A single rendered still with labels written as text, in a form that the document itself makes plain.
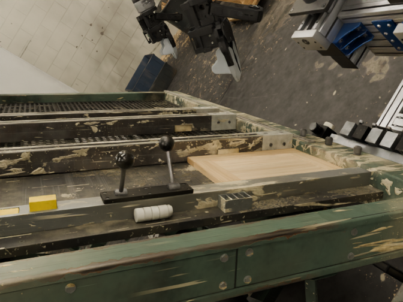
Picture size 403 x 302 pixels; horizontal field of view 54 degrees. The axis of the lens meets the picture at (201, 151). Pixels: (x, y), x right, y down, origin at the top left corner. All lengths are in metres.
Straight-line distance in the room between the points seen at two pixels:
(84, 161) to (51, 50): 5.28
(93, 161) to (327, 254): 0.70
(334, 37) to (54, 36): 5.22
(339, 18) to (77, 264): 1.34
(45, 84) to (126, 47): 1.96
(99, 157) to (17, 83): 3.88
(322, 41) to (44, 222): 1.19
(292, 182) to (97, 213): 0.48
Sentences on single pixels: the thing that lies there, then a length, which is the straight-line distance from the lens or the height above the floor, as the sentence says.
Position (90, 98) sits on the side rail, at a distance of 2.68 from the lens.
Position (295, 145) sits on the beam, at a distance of 1.44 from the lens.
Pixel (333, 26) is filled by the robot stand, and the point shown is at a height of 0.94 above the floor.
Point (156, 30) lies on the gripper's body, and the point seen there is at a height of 1.44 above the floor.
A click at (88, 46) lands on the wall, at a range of 6.47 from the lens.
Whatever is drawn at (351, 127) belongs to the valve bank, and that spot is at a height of 0.76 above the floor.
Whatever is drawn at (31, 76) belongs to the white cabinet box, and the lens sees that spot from 5.02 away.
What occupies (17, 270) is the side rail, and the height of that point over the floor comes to 1.65.
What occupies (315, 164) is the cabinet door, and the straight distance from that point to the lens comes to 1.27.
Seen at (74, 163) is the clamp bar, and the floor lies 1.53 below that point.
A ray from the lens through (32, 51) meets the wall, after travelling 6.41.
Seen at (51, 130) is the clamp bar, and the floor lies 1.57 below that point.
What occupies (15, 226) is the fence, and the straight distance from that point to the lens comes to 0.84.
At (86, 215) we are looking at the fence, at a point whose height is 1.54.
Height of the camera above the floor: 1.78
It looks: 27 degrees down
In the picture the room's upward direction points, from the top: 59 degrees counter-clockwise
